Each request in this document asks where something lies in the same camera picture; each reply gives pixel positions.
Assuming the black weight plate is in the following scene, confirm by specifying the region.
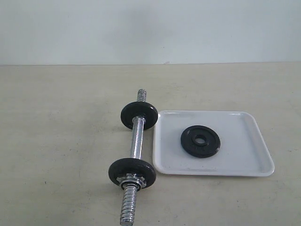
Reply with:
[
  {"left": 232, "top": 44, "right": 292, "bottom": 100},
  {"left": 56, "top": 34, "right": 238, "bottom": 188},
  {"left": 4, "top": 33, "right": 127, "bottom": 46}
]
[
  {"left": 108, "top": 158, "right": 156, "bottom": 188},
  {"left": 120, "top": 101, "right": 158, "bottom": 130},
  {"left": 181, "top": 125, "right": 221, "bottom": 158}
]

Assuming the silver star collar nut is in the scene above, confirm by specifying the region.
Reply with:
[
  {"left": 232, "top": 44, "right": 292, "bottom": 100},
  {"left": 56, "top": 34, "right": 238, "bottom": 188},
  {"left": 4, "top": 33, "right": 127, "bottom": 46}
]
[{"left": 118, "top": 174, "right": 146, "bottom": 190}]

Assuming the white plastic tray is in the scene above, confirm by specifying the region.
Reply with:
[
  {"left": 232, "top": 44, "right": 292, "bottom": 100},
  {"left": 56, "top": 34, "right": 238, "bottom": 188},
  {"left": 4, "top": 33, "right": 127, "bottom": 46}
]
[{"left": 153, "top": 110, "right": 275, "bottom": 177}]

